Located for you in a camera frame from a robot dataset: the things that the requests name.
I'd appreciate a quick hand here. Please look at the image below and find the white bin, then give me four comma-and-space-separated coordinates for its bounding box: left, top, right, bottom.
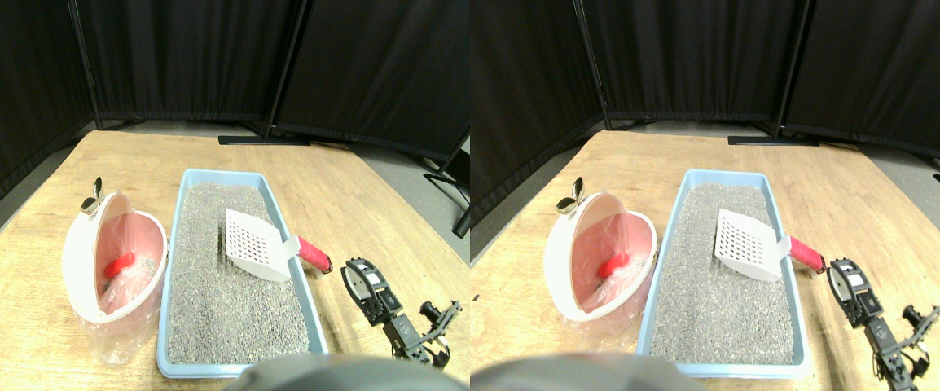
62, 177, 169, 365
543, 177, 661, 336

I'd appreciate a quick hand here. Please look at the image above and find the red lump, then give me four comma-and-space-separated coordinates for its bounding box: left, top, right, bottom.
105, 251, 137, 279
597, 252, 630, 279

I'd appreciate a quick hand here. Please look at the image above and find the white scoop with red handle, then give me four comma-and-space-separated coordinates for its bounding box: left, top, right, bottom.
714, 208, 828, 283
225, 208, 334, 283

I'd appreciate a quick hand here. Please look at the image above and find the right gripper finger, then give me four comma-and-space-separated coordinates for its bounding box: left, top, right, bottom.
838, 258, 872, 305
354, 257, 387, 304
342, 261, 367, 305
827, 261, 850, 306

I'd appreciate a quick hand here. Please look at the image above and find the black curtain stand pole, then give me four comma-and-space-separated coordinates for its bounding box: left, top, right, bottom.
263, 0, 313, 139
572, 0, 614, 131
772, 0, 816, 139
67, 0, 103, 131

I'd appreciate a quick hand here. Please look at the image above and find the blue litter tray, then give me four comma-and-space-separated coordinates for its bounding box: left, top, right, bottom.
156, 169, 330, 379
637, 169, 814, 379

